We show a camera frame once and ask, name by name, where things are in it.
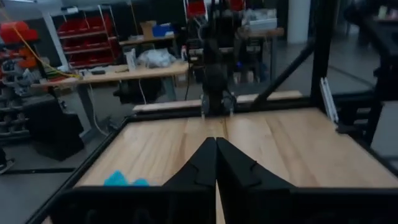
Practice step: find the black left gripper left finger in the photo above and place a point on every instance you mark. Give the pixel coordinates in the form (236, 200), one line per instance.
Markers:
(140, 205)

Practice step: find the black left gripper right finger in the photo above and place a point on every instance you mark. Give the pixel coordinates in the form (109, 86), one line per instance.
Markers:
(295, 205)

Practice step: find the blue microfiber towel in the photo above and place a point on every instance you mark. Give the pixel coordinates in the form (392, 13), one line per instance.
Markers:
(116, 180)

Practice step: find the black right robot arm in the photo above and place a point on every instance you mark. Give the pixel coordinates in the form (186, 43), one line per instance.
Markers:
(214, 77)

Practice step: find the black computer tower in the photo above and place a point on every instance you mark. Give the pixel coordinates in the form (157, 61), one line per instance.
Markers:
(56, 130)

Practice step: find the black duffel bag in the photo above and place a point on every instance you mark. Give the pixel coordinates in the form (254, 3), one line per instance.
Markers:
(136, 91)

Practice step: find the long wooden-top desk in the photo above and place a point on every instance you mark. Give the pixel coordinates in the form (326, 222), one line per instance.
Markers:
(140, 72)

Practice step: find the white plastic bag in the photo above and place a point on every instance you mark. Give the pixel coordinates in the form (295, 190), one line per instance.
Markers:
(155, 58)

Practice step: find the brown cardboard box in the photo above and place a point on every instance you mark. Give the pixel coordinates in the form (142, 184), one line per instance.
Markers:
(147, 29)

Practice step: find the small wooden-top table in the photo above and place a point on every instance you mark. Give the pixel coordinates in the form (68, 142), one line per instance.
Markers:
(261, 32)

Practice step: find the white shelf with red bins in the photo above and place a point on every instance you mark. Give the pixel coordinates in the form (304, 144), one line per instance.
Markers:
(87, 37)

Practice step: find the blue plastic crate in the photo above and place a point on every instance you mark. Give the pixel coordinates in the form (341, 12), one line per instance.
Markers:
(162, 30)

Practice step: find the white round pillar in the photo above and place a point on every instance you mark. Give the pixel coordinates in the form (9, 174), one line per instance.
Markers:
(298, 21)

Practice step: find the silver aluminium bracket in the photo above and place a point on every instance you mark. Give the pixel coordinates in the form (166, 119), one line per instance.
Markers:
(329, 99)

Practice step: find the grey desk leg frame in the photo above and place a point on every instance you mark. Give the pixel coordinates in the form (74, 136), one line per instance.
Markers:
(85, 105)

